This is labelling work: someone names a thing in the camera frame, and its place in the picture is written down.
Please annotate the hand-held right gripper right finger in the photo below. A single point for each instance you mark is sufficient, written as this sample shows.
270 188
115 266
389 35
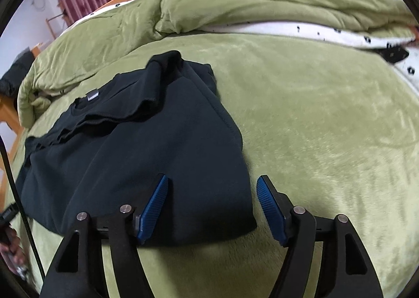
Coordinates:
271 213

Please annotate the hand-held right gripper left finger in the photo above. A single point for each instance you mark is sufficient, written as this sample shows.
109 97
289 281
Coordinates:
154 209

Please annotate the black sweatshirt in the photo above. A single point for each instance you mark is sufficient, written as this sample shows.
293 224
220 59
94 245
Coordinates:
131 160

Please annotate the person's left hand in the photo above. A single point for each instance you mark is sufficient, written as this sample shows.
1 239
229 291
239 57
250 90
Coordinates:
13 245

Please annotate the green plush bed sheet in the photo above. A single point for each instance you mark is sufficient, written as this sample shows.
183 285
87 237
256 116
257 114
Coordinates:
327 121

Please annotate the green quilt with floral backing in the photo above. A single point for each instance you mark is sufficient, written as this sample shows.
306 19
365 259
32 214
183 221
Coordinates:
114 39

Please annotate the black jacket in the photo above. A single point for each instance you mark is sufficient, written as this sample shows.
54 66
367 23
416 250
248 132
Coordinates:
13 78

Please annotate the white floral pillow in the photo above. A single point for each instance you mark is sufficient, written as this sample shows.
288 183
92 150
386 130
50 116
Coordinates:
409 70

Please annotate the black floral cloth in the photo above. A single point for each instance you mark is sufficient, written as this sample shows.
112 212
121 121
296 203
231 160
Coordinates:
392 53

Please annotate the wooden coat rack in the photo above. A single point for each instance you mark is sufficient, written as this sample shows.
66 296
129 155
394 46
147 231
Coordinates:
54 24

